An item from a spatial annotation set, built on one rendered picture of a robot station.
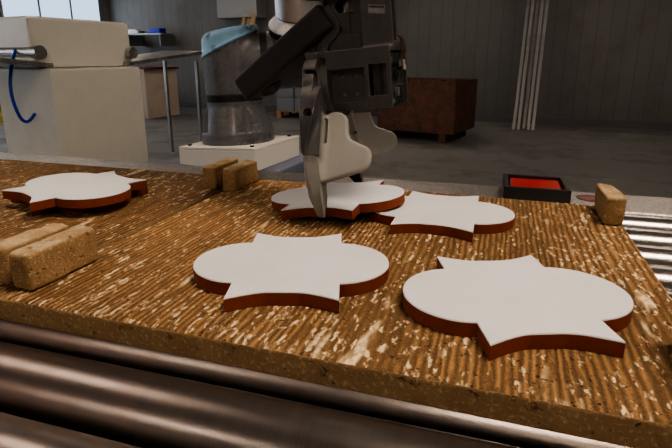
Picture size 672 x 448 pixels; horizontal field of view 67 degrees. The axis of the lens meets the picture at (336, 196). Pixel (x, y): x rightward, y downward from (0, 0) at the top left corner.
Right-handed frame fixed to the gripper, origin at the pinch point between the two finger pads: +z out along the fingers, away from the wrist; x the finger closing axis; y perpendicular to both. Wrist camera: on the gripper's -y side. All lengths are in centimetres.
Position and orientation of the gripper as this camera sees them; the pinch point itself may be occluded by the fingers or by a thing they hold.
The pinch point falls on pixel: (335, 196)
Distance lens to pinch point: 51.1
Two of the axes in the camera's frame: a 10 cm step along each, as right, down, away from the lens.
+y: 9.4, -0.1, -3.3
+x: 3.2, -2.5, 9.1
